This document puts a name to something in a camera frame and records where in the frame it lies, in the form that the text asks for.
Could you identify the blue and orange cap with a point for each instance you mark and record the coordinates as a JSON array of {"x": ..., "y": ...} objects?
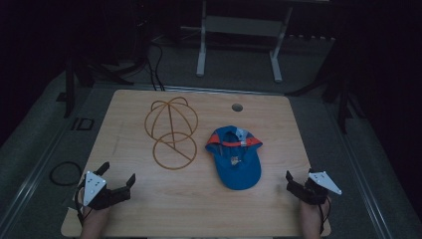
[{"x": 237, "y": 169}]

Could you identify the person's left hand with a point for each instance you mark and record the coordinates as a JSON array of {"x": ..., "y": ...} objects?
[{"x": 96, "y": 217}]

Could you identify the black tripod stand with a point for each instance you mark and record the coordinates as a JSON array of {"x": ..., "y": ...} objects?
[
  {"x": 343, "y": 99},
  {"x": 69, "y": 86}
]

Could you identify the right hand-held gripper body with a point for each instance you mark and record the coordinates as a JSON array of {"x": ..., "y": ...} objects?
[{"x": 310, "y": 194}]

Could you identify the person's right hand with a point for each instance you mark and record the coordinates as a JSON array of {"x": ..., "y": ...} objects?
[{"x": 310, "y": 214}]

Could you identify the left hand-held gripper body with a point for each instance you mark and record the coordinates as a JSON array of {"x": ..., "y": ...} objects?
[{"x": 114, "y": 195}]

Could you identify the white metal desk frame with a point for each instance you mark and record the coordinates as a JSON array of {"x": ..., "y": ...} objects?
[{"x": 244, "y": 26}]

